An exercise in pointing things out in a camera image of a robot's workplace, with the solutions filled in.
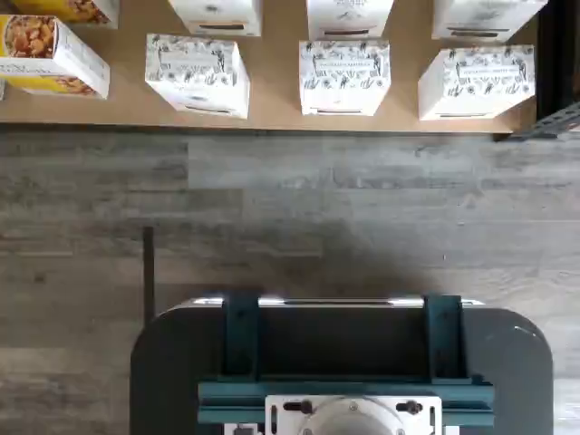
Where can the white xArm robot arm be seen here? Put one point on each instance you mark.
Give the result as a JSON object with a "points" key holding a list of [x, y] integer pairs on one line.
{"points": [[353, 419]]}

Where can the white floral print box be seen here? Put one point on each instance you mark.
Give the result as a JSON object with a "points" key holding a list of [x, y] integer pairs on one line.
{"points": [[349, 16], [485, 16], [213, 13], [195, 63], [480, 77], [344, 68]]}

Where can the yellow granola box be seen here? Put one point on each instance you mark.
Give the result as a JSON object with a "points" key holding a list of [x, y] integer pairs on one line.
{"points": [[41, 50], [81, 11]]}

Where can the thin black rod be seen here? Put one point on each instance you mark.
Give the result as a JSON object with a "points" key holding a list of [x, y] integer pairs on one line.
{"points": [[148, 272]]}

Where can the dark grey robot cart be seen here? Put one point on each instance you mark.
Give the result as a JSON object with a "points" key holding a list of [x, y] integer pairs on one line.
{"points": [[172, 362]]}

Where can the teal aluminium mounting frame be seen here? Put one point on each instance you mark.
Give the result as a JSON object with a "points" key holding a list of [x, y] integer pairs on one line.
{"points": [[240, 335]]}

